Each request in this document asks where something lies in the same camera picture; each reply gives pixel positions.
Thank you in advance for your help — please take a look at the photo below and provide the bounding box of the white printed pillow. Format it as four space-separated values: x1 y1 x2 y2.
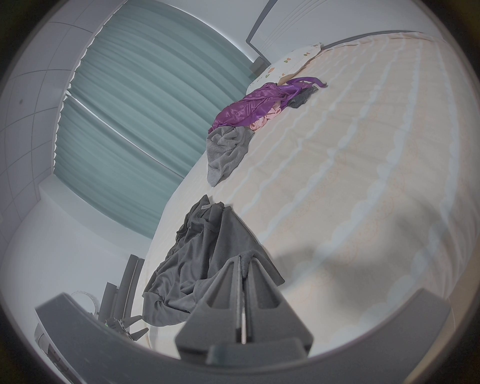
246 42 323 93

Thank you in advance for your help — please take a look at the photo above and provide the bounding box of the grey knit garment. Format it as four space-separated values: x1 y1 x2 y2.
205 125 256 187

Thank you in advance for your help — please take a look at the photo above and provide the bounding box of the purple satin garment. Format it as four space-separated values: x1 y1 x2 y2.
212 76 328 131

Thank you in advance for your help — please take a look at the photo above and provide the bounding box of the blue-green curtain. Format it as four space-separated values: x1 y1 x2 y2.
68 0 256 178
52 94 211 241

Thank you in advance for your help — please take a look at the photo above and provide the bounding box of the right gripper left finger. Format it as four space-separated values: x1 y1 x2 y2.
175 256 241 355

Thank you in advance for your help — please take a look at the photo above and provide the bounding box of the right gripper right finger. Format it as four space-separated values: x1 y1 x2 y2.
245 258 314 354

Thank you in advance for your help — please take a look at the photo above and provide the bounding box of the pink garment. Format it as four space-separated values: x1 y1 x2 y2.
249 102 286 132

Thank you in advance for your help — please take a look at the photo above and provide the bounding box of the dark grey mesh garment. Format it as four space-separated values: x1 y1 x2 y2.
287 85 319 110

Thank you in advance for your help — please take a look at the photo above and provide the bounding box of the bed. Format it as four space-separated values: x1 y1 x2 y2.
142 0 478 362

